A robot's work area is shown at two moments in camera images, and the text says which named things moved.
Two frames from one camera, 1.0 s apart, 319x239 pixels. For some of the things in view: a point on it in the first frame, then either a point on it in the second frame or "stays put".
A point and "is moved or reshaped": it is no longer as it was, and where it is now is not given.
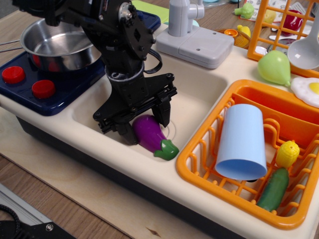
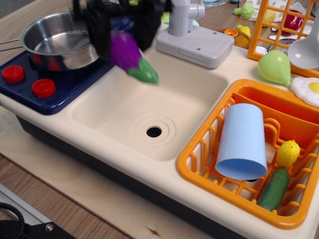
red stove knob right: (43, 89) stays put
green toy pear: (274, 65) stays put
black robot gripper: (132, 93) to (150, 8)
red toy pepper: (292, 22) stays put
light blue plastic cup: (242, 153) stays put
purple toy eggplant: (150, 135) is moved or reshaped
